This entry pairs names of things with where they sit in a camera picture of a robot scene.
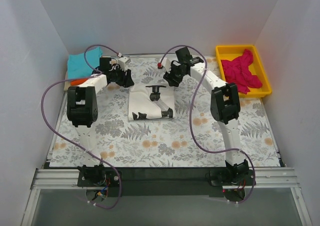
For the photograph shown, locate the white t shirt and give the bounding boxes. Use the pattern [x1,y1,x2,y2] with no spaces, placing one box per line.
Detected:
[128,84,176,121]

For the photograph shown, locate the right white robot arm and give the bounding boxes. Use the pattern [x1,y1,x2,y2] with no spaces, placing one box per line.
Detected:
[157,45,254,185]

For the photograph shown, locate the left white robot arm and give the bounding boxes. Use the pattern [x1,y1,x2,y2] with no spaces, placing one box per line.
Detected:
[67,56,134,186]

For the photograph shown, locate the folded teal t shirt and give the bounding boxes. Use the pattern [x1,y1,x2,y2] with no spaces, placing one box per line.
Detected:
[67,47,103,79]

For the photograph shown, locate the folded orange t shirt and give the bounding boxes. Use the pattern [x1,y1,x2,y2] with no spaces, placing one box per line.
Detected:
[70,78,88,86]

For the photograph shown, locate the folded beige t shirt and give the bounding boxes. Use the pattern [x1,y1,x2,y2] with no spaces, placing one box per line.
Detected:
[63,72,74,91]

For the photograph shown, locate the magenta t shirt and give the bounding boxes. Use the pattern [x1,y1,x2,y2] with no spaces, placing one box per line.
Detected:
[221,49,263,94]

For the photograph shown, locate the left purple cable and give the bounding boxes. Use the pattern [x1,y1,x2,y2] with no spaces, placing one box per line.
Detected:
[41,45,123,210]

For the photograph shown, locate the purple cable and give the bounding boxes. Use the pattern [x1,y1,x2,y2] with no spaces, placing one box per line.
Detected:
[41,45,123,210]
[157,45,257,204]

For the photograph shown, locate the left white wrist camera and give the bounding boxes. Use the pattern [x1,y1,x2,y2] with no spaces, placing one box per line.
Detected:
[116,56,131,71]

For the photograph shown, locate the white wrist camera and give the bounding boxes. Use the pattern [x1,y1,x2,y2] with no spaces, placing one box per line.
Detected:
[157,57,172,73]
[116,56,131,71]

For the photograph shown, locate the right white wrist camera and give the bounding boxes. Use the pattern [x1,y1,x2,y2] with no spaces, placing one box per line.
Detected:
[157,57,172,73]

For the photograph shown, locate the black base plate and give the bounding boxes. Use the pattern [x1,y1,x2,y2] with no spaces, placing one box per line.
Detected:
[76,167,254,198]

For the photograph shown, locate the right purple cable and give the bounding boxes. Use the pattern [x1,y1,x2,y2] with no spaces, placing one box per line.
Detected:
[157,45,257,204]

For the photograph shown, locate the aluminium frame rail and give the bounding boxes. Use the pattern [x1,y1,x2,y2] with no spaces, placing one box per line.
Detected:
[21,167,312,225]

